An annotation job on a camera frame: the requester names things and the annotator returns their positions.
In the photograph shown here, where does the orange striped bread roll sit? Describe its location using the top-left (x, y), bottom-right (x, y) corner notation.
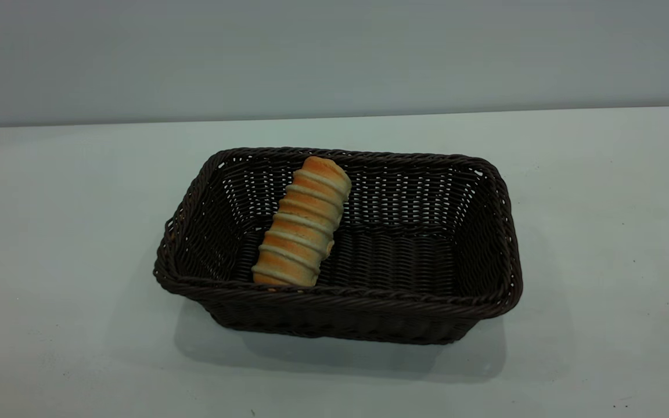
top-left (251, 156), bottom-right (353, 288)

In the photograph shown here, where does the black woven wicker basket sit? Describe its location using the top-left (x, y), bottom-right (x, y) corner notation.
top-left (153, 147), bottom-right (524, 346)

